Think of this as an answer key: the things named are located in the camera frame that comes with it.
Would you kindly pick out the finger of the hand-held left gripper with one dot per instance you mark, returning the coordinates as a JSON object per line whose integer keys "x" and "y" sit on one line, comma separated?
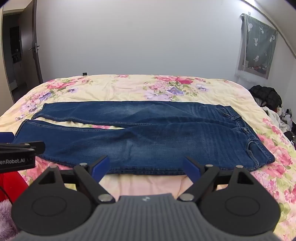
{"x": 6, "y": 137}
{"x": 27, "y": 147}

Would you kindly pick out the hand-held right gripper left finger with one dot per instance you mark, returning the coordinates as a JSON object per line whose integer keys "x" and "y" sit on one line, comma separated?
{"x": 100, "y": 170}

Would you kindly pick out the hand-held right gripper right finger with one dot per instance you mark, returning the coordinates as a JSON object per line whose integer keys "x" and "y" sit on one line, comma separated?
{"x": 191, "y": 170}

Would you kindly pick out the blue denim pants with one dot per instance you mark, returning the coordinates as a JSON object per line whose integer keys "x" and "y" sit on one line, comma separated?
{"x": 161, "y": 136}

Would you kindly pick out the red cloth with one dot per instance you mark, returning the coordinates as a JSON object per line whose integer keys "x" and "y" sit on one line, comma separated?
{"x": 11, "y": 185}

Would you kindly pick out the purple fluffy cloth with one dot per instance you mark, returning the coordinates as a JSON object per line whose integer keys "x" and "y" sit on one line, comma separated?
{"x": 7, "y": 220}

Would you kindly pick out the brown wooden door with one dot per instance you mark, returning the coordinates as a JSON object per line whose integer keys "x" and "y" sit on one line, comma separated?
{"x": 30, "y": 69}

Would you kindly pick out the floral bedspread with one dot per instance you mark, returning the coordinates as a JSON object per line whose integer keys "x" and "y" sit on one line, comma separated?
{"x": 138, "y": 87}

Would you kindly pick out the pile of mixed clothes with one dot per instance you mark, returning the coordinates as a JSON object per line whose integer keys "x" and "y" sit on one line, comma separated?
{"x": 282, "y": 118}

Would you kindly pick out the black padded jacket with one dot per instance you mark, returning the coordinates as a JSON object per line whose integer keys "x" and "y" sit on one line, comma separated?
{"x": 266, "y": 95}

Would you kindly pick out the green printed curtain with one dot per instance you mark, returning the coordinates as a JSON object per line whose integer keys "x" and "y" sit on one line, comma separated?
{"x": 259, "y": 44}

